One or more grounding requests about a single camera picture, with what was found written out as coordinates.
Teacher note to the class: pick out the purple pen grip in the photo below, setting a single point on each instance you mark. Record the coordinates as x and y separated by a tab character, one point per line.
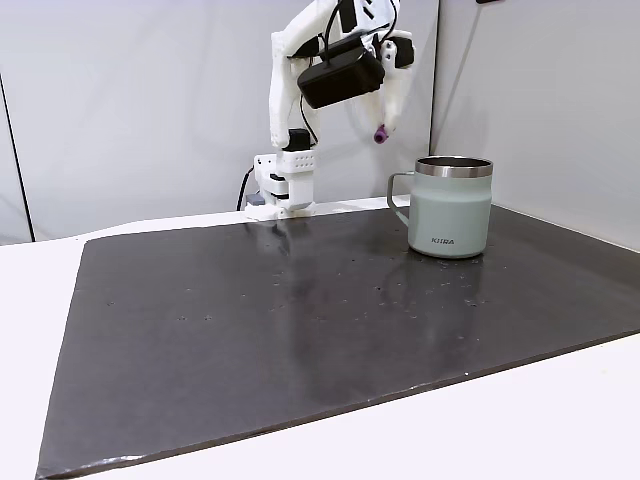
380	135

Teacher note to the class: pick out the pale green steel mug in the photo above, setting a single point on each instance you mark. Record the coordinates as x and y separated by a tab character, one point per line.
447	220

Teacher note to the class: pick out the black table mat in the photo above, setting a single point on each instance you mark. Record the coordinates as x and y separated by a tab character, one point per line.
320	340

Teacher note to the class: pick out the black camera box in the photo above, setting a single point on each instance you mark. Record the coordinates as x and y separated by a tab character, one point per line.
340	75

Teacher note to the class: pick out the black wall-mounted object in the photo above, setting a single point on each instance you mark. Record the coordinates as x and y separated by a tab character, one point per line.
489	1

